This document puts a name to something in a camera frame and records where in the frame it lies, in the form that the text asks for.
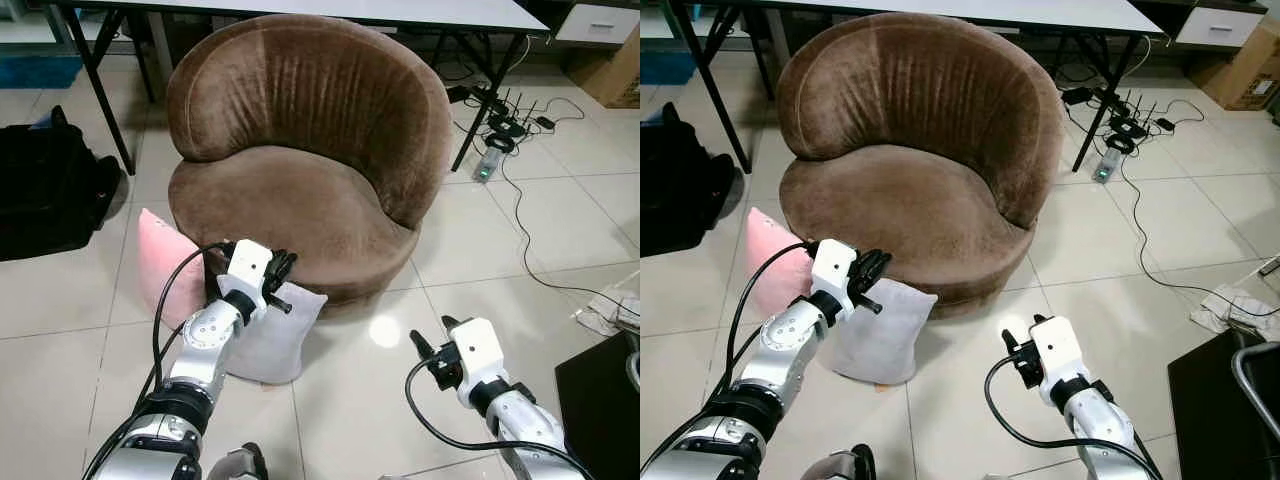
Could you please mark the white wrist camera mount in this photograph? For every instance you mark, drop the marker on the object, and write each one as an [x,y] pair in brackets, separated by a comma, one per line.
[248,265]
[1058,350]
[478,355]
[832,265]

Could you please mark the pink pillow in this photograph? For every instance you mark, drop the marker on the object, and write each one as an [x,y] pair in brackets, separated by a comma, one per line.
[770,260]
[160,260]

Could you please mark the grey metal chair frame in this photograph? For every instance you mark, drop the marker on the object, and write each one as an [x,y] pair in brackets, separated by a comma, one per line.
[1240,385]
[633,370]

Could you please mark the brown cardboard box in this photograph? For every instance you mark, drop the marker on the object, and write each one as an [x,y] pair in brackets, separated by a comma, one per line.
[610,75]
[1240,75]

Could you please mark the brown velvet tub sofa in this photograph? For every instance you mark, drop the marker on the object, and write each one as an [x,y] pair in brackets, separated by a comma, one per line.
[300,100]
[920,100]

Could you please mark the small black power adapter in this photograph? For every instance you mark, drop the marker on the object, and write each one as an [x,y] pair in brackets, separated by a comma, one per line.
[546,123]
[1166,123]

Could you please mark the grey robot left leg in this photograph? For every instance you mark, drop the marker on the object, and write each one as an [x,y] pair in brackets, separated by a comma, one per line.
[840,465]
[235,465]

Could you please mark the black cabinet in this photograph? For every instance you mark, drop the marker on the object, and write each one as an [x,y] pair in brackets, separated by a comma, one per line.
[600,420]
[1210,420]

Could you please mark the white drawer unit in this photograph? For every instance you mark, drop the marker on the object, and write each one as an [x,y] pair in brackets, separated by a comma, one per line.
[1218,27]
[600,22]

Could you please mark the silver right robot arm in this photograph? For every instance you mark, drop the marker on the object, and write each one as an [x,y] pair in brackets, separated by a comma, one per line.
[1095,420]
[525,425]

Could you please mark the black router with antennas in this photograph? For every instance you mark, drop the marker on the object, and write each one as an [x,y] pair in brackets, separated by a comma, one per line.
[510,125]
[1125,125]

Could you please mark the black bag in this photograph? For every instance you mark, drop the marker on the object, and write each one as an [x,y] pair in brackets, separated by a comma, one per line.
[685,190]
[50,190]

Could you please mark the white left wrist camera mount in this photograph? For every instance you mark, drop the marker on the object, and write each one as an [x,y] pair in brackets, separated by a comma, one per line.
[248,265]
[832,265]

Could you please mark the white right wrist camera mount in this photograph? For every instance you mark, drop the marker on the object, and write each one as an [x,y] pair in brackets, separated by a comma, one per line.
[1058,350]
[478,355]

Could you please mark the white crumpled cloth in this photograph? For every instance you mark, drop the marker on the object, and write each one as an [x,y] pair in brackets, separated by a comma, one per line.
[605,310]
[1230,312]

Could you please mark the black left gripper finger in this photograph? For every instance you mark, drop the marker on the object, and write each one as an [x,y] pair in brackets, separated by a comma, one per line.
[882,268]
[865,259]
[290,270]
[277,259]

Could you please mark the grey pillow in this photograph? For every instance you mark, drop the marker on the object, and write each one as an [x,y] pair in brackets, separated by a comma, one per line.
[285,340]
[890,340]

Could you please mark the large black power adapter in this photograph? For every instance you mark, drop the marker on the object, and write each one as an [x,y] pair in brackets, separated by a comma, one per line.
[1077,96]
[462,95]

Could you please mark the grey power strip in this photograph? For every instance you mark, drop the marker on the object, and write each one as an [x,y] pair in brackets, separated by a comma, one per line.
[487,168]
[1107,168]

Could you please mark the white table with black legs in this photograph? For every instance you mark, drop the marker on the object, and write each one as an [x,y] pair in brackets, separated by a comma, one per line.
[1000,12]
[400,12]

